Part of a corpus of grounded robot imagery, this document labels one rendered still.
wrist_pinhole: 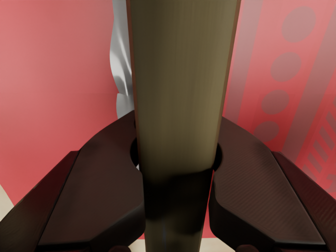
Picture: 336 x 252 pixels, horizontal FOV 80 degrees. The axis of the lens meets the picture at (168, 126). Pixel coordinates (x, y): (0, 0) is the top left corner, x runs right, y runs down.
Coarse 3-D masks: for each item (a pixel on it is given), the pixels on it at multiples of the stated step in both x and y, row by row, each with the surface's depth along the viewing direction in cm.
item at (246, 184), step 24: (240, 144) 9; (264, 144) 9; (216, 168) 9; (240, 168) 7; (264, 168) 7; (216, 192) 6; (240, 192) 6; (264, 192) 6; (288, 192) 6; (216, 216) 6; (240, 216) 6; (264, 216) 6; (288, 216) 6; (240, 240) 6; (264, 240) 5; (288, 240) 5; (312, 240) 5
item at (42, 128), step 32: (0, 96) 16; (32, 96) 16; (64, 96) 16; (96, 96) 16; (0, 128) 18; (32, 128) 18; (64, 128) 18; (96, 128) 18; (0, 160) 20; (32, 160) 20
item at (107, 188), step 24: (120, 120) 10; (96, 144) 9; (120, 144) 9; (72, 168) 7; (96, 168) 7; (120, 168) 7; (72, 192) 6; (96, 192) 6; (120, 192) 6; (72, 216) 6; (96, 216) 6; (120, 216) 6; (144, 216) 7; (48, 240) 5; (72, 240) 5; (96, 240) 5; (120, 240) 6
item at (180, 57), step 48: (144, 0) 5; (192, 0) 5; (240, 0) 5; (144, 48) 5; (192, 48) 5; (144, 96) 6; (192, 96) 6; (144, 144) 7; (192, 144) 7; (144, 192) 8; (192, 192) 8; (192, 240) 10
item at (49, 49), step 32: (0, 0) 13; (32, 0) 13; (64, 0) 13; (96, 0) 13; (0, 32) 14; (32, 32) 14; (64, 32) 14; (96, 32) 14; (0, 64) 15; (32, 64) 15; (64, 64) 15; (96, 64) 15
